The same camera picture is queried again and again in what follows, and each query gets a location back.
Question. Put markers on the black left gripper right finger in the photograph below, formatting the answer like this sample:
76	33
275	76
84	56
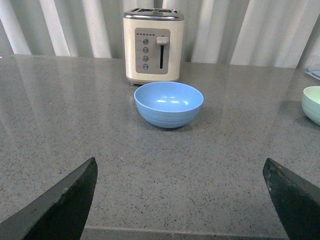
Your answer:
296	201

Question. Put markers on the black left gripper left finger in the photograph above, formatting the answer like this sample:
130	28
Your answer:
58	214

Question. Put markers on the green bowl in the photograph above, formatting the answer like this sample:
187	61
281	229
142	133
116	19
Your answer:
310	103

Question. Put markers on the blue bowl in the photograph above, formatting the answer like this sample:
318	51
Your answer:
168	104

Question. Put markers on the white pleated curtain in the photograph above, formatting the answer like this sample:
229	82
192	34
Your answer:
270	33

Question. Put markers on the cream two-slot toaster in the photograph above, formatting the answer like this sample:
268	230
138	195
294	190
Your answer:
153	40

